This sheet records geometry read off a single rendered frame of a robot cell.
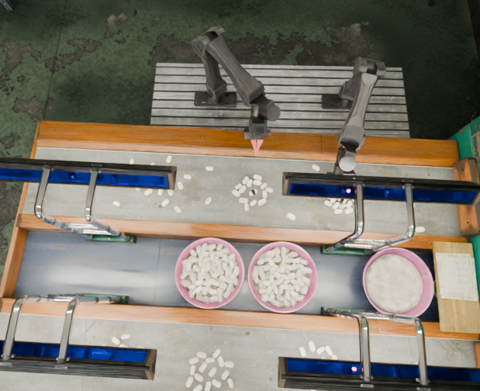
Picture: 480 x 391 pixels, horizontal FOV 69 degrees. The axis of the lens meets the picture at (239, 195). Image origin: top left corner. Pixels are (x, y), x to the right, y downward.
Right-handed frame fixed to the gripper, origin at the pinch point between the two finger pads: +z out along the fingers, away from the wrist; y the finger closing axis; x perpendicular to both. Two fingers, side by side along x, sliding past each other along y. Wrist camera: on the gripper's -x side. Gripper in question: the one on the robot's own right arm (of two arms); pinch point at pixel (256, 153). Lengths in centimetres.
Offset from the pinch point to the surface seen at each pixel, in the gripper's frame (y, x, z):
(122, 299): -49, -27, 53
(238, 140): -7.5, 13.1, -1.2
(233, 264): -7.0, -18.6, 39.8
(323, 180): 20.6, -31.3, -2.2
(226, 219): -10.8, -7.0, 26.5
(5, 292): -95, -27, 52
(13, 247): -95, -17, 38
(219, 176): -14.6, 4.9, 12.3
